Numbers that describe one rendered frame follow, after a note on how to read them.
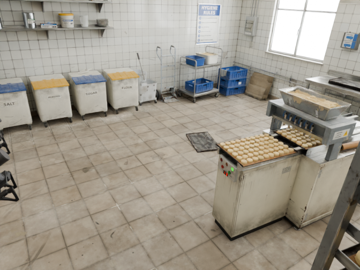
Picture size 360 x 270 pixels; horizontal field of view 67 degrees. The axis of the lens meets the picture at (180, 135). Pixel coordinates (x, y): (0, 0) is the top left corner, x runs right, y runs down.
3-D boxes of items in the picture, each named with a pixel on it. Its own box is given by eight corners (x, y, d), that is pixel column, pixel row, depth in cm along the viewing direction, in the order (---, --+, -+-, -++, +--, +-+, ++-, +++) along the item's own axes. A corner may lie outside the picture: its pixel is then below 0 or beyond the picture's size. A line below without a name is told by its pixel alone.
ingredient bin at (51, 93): (42, 129, 458) (32, 85, 423) (36, 116, 505) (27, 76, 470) (75, 123, 485) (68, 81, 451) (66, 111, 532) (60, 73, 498)
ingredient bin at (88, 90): (81, 122, 490) (75, 81, 456) (73, 110, 538) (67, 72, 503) (110, 117, 516) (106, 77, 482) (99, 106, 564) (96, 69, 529)
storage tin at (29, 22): (36, 27, 447) (33, 12, 437) (37, 28, 434) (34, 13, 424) (24, 27, 438) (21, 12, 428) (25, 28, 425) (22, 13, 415)
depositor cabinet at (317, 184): (321, 169, 380) (339, 113, 343) (372, 200, 324) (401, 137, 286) (250, 193, 327) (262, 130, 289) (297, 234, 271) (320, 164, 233)
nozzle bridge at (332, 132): (284, 125, 303) (291, 96, 288) (344, 156, 246) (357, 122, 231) (262, 130, 290) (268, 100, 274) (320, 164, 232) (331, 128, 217)
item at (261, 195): (261, 202, 313) (277, 133, 272) (284, 222, 286) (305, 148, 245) (210, 220, 283) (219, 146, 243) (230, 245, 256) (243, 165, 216)
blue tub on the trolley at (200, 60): (194, 61, 615) (194, 54, 608) (205, 65, 587) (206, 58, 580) (184, 63, 599) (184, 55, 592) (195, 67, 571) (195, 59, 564)
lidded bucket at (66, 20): (73, 26, 479) (72, 13, 469) (77, 27, 461) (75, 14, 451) (58, 26, 467) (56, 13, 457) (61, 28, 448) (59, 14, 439)
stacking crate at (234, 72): (235, 73, 695) (236, 65, 686) (246, 77, 666) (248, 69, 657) (217, 76, 664) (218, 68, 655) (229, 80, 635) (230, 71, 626)
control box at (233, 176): (220, 167, 248) (222, 154, 242) (237, 181, 229) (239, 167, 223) (217, 168, 247) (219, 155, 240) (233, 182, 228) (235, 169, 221)
